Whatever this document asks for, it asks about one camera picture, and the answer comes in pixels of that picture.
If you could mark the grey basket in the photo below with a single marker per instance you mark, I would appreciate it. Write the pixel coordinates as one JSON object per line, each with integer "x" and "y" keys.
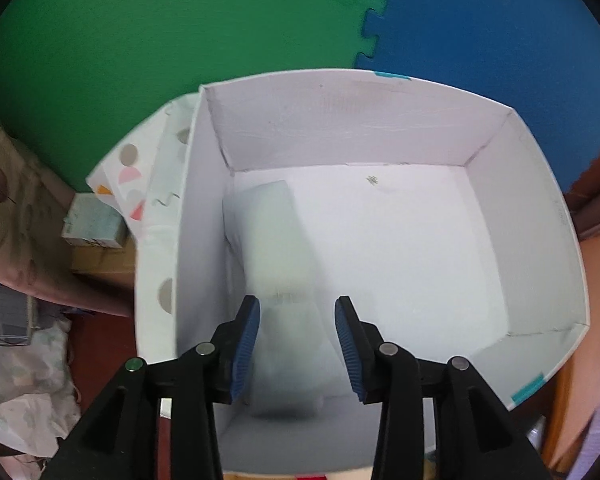
{"x": 5, "y": 310}

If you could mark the white patterned box lid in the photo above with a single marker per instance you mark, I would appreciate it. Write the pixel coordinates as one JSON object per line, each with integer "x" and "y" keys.
{"x": 155, "y": 240}

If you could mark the white cardboard box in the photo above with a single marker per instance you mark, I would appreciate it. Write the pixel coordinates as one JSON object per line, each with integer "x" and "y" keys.
{"x": 405, "y": 240}

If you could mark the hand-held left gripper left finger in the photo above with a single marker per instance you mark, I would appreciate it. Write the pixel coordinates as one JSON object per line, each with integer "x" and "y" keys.
{"x": 245, "y": 350}

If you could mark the green foam mat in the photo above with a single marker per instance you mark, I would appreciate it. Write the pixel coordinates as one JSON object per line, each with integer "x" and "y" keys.
{"x": 155, "y": 35}

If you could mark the small teal carton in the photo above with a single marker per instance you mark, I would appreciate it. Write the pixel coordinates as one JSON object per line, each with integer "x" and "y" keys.
{"x": 92, "y": 220}

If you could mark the brown cardboard box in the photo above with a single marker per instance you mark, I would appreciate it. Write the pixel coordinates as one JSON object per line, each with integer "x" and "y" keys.
{"x": 100, "y": 260}

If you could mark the pale white underwear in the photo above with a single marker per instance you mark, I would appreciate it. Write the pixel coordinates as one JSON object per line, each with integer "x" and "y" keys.
{"x": 275, "y": 240}

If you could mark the blue foam mat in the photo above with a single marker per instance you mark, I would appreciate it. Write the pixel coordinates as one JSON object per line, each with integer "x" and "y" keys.
{"x": 480, "y": 25}

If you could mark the floral pink blanket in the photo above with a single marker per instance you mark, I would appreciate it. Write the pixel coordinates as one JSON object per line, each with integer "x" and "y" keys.
{"x": 15, "y": 200}

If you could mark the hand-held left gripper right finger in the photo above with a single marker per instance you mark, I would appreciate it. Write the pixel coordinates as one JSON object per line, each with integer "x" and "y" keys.
{"x": 347, "y": 350}

